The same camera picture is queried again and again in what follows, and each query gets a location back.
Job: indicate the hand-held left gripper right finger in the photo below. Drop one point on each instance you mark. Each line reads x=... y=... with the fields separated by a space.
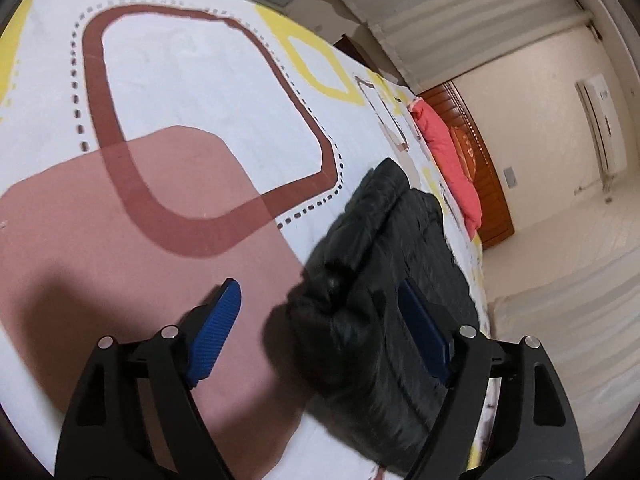
x=425 y=330

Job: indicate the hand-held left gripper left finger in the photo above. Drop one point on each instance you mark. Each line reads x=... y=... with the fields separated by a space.
x=215 y=330

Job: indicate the black puffer jacket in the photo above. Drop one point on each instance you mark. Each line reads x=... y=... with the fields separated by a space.
x=380 y=240

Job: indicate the white curtain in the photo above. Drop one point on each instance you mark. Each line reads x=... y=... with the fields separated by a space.
x=450 y=15
x=565 y=340

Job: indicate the wooden headboard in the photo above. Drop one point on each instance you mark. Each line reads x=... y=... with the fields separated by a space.
x=492 y=180

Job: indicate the red pillow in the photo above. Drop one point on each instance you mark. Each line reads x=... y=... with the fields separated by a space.
x=445 y=150

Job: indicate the patterned bed sheet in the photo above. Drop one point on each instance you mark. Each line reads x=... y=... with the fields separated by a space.
x=175 y=85

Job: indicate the white air conditioner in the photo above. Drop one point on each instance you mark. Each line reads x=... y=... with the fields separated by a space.
x=602 y=125

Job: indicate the dark wooden nightstand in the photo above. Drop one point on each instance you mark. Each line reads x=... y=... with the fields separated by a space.
x=352 y=50

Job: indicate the wall switch panel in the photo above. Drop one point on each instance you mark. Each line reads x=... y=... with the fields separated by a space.
x=512 y=178

